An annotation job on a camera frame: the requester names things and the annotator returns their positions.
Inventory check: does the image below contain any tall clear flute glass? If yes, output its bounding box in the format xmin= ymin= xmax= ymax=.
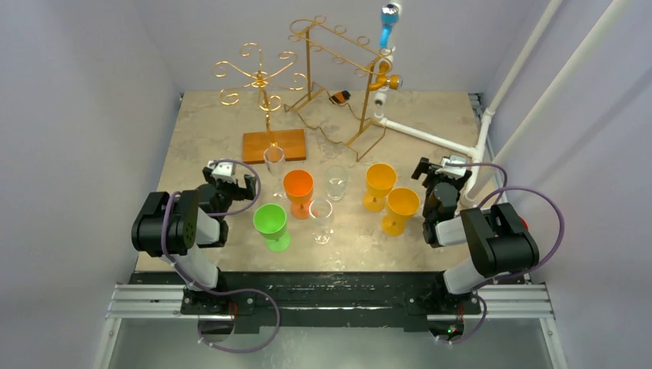
xmin=264 ymin=146 xmax=287 ymax=200

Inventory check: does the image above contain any gold scroll glass rack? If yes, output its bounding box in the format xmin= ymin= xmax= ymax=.
xmin=211 ymin=42 xmax=308 ymax=148

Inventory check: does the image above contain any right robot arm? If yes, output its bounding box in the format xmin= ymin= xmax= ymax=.
xmin=411 ymin=158 xmax=540 ymax=313

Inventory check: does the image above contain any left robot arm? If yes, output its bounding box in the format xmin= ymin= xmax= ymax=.
xmin=131 ymin=162 xmax=259 ymax=314

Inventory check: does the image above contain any yellow goblet front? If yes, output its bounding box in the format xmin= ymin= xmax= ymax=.
xmin=381 ymin=188 xmax=421 ymax=237

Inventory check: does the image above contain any yellow goblet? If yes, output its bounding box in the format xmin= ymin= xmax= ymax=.
xmin=381 ymin=188 xmax=421 ymax=237
xmin=362 ymin=163 xmax=397 ymax=212

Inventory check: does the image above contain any green plastic goblet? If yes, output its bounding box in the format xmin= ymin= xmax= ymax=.
xmin=253 ymin=203 xmax=291 ymax=252

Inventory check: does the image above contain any yellow goblet rear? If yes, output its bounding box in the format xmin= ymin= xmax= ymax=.
xmin=362 ymin=163 xmax=397 ymax=212

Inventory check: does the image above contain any orange plastic goblet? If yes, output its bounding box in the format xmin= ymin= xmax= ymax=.
xmin=283 ymin=169 xmax=314 ymax=220

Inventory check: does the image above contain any clear glass front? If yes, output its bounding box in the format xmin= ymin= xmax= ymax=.
xmin=309 ymin=199 xmax=334 ymax=244

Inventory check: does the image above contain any clear glass rear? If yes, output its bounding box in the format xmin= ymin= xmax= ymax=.
xmin=325 ymin=165 xmax=348 ymax=201

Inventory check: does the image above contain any orange pipe fitting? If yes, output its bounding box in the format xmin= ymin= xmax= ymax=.
xmin=368 ymin=58 xmax=403 ymax=91

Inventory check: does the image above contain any small orange black object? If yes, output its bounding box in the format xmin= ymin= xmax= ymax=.
xmin=329 ymin=90 xmax=351 ymax=105

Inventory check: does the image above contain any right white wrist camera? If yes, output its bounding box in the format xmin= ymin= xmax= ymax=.
xmin=438 ymin=155 xmax=467 ymax=179

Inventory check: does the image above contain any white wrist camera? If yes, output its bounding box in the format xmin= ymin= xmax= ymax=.
xmin=207 ymin=161 xmax=237 ymax=183
xmin=438 ymin=155 xmax=467 ymax=179

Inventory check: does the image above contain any white pvc pipe frame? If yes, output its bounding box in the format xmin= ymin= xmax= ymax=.
xmin=374 ymin=0 xmax=635 ymax=204

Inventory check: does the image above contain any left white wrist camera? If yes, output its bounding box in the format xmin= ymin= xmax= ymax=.
xmin=207 ymin=161 xmax=237 ymax=183

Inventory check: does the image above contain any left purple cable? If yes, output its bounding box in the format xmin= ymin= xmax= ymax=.
xmin=160 ymin=159 xmax=281 ymax=355

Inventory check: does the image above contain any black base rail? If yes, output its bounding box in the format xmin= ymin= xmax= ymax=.
xmin=108 ymin=271 xmax=554 ymax=337

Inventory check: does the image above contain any gold rectangular wire rack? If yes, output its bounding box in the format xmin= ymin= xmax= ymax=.
xmin=284 ymin=15 xmax=394 ymax=162

